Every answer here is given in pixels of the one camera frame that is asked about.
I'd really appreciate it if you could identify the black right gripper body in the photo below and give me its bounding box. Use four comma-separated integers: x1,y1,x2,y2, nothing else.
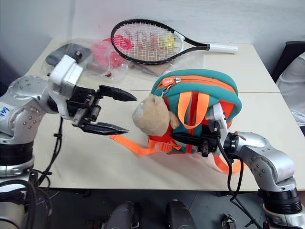
197,132,222,157

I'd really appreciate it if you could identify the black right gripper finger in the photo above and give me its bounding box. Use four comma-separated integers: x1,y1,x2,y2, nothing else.
170,133,203,147

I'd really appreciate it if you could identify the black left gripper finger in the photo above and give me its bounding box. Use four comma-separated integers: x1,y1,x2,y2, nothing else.
81,122,130,136
98,84,138,103

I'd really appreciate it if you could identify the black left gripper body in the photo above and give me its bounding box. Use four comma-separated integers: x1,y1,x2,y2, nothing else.
67,86,104,128

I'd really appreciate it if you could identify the orange and teal backpack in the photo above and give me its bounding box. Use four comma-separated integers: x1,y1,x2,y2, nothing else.
110,69,244,174

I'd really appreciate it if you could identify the clear plastic bag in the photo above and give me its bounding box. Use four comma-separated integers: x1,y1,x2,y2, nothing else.
40,37,131,83

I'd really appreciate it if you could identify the tan plush animal toy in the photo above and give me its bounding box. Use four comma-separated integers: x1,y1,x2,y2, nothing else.
132,94,180,137

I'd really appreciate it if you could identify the red item in plastic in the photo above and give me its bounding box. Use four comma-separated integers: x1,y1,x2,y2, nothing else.
90,40,125,69

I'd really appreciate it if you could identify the brown cardboard piece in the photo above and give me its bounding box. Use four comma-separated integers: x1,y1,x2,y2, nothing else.
130,61,173,77

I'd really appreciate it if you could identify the red round object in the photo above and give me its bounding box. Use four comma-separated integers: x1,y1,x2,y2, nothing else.
112,34,134,52

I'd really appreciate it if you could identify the black flat object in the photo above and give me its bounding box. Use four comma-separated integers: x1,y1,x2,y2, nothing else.
45,43,92,70

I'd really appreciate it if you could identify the black and white tennis racket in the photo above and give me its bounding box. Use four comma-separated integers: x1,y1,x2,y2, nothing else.
110,18,239,66

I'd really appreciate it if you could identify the yellow ball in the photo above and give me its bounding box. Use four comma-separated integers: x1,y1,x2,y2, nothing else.
161,35,175,49

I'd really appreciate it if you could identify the dark rounded shape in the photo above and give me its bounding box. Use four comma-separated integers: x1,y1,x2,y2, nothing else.
166,199,198,229
104,201,139,229

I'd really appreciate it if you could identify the person in white clothing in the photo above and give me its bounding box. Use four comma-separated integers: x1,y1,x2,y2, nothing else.
276,51,305,135

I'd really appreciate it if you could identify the black chair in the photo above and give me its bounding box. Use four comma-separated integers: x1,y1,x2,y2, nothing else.
271,41,305,83

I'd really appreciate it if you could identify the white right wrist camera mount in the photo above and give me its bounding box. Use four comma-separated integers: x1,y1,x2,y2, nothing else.
212,103,230,138

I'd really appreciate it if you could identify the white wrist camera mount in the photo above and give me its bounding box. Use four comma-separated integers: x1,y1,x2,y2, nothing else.
212,103,230,138
49,54,84,96

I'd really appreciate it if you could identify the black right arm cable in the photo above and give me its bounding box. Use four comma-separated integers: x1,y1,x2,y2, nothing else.
213,121,264,229

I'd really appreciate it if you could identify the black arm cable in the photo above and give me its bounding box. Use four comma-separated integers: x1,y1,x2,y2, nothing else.
30,116,64,189
213,121,264,229

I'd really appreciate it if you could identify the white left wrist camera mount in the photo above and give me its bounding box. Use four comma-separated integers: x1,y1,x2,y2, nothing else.
49,54,84,96

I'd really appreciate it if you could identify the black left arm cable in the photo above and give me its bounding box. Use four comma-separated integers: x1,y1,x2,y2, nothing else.
30,116,64,189

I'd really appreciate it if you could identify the black strap buckle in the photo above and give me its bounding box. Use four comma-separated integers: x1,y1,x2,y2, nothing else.
221,213,237,229

